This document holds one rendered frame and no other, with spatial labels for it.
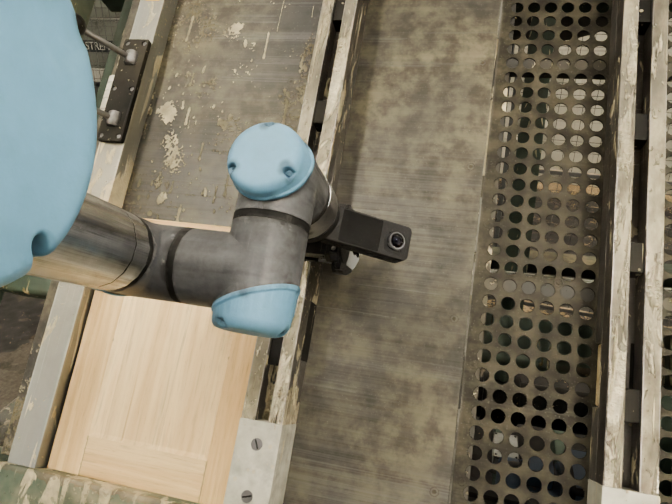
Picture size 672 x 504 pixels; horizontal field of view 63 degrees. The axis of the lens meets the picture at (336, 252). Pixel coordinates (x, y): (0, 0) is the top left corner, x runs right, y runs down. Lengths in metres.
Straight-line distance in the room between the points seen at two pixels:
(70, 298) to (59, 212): 0.80
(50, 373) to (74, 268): 0.53
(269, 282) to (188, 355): 0.41
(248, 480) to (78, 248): 0.44
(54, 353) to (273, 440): 0.39
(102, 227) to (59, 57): 0.29
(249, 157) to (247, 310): 0.14
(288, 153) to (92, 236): 0.18
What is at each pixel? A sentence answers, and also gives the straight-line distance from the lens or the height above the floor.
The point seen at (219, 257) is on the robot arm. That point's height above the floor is 1.33.
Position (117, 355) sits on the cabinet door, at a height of 1.03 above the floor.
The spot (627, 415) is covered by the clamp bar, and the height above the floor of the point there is 1.09.
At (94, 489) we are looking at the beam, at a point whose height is 0.91.
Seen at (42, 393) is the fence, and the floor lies 0.99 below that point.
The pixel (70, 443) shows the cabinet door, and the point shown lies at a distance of 0.97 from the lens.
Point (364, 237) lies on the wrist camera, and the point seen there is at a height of 1.28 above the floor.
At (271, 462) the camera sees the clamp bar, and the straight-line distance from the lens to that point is 0.77.
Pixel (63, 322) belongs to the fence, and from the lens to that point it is 0.98.
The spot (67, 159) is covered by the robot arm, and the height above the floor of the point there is 1.49.
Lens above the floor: 1.53
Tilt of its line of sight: 24 degrees down
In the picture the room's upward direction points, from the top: straight up
